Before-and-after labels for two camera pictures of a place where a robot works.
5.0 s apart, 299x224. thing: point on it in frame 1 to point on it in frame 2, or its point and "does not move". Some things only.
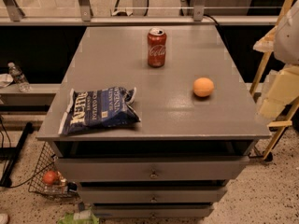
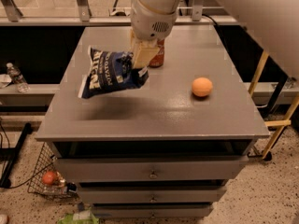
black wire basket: [47, 178] does not move
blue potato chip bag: [98, 108] to [110, 72]
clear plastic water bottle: [19, 77] does not move
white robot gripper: [288, 40] to [149, 22]
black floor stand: [12, 153] does not move
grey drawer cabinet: [177, 161] does not move
